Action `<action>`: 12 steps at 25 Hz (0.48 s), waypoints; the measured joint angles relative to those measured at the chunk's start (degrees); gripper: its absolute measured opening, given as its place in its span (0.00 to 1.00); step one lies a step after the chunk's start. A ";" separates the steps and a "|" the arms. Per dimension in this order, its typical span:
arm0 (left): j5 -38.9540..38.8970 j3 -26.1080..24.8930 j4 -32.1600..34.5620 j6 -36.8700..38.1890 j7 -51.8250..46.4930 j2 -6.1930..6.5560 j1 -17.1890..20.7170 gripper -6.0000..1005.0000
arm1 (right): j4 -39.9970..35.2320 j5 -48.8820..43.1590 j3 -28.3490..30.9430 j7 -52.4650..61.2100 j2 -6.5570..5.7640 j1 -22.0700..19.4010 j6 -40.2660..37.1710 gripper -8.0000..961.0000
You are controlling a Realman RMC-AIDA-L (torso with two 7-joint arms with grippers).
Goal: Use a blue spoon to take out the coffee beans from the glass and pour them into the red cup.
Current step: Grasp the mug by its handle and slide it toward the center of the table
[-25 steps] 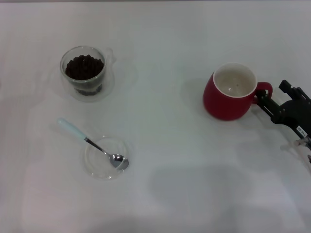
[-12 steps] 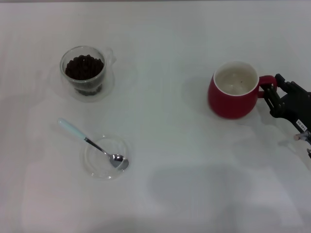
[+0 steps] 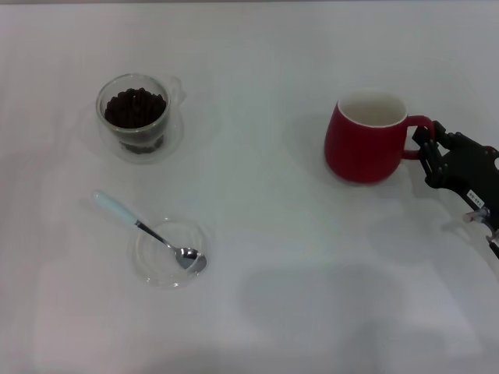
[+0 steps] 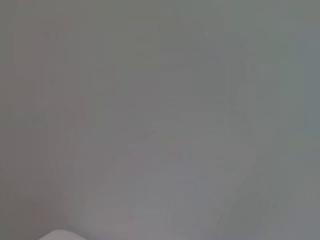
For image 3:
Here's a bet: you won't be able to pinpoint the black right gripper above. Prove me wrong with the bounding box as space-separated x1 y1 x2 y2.
412 120 499 235

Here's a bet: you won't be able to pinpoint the blue-handled metal spoon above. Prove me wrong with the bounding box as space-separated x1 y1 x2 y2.
92 189 207 274

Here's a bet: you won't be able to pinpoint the small clear glass dish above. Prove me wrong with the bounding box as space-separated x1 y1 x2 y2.
130 217 212 291

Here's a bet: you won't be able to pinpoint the right gripper cable with plug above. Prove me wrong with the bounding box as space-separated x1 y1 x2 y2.
462 207 499 261

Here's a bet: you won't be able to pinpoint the red ceramic mug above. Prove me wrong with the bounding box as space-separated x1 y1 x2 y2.
324 88 436 185

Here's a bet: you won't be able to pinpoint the clear double-wall glass cup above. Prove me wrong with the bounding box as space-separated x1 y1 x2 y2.
95 73 185 157

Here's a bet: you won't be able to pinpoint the dark roasted coffee beans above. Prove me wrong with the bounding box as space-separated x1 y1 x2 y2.
104 87 168 155

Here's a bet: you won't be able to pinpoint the clear glass saucer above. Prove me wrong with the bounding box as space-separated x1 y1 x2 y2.
83 111 186 165

